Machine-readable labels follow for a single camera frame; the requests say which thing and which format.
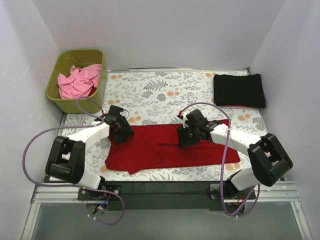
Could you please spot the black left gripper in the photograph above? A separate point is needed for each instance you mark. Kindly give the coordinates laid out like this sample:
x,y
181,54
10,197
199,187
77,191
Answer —
x,y
124,130

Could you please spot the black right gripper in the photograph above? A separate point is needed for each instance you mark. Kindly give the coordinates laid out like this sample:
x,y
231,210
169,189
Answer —
x,y
186,137

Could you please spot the red t shirt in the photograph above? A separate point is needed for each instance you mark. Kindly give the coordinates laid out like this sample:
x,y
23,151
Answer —
x,y
156,147

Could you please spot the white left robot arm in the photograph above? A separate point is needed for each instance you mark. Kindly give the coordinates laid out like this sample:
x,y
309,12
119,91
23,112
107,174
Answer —
x,y
66,160

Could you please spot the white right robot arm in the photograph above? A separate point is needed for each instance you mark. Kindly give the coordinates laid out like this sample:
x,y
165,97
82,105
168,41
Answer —
x,y
269,160

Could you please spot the red garment in bin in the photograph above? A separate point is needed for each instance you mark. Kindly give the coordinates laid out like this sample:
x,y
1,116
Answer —
x,y
93,90

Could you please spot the pink crumpled t shirt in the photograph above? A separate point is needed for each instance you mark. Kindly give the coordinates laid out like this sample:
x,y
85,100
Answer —
x,y
80,81

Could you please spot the folded black t shirt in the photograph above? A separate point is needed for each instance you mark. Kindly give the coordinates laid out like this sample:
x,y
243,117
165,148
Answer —
x,y
240,91

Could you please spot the green plastic bin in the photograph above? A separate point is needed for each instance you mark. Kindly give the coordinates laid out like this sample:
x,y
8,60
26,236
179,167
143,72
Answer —
x,y
79,58

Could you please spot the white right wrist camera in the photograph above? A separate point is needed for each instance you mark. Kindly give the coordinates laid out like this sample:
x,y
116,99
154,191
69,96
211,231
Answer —
x,y
185,121

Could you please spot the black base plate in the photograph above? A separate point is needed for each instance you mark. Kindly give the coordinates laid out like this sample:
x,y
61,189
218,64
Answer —
x,y
166,195

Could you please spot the aluminium frame rail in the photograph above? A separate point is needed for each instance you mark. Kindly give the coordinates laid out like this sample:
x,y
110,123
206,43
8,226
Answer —
x,y
60,213

